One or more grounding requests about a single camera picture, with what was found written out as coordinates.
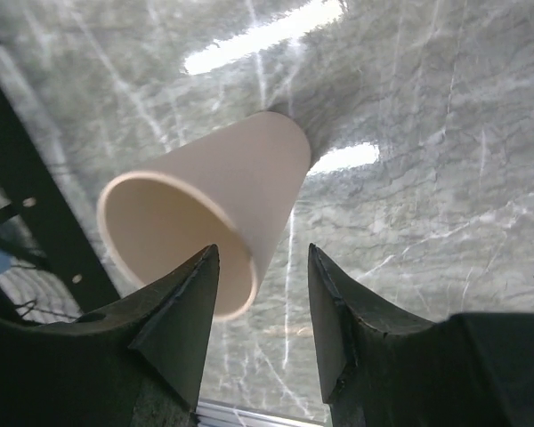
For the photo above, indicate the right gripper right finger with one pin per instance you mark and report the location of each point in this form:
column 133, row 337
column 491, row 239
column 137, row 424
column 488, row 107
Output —
column 380, row 365

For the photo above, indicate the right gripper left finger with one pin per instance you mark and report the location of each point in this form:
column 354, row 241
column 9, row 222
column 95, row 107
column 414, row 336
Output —
column 136, row 362

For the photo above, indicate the beige plastic cup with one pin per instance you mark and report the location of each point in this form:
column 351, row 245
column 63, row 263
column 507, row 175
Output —
column 234, row 188

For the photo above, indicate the aluminium mounting rail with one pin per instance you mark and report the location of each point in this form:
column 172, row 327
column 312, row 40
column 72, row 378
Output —
column 215, row 413

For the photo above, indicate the black wire dish rack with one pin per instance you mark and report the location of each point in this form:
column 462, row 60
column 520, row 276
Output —
column 38, row 227

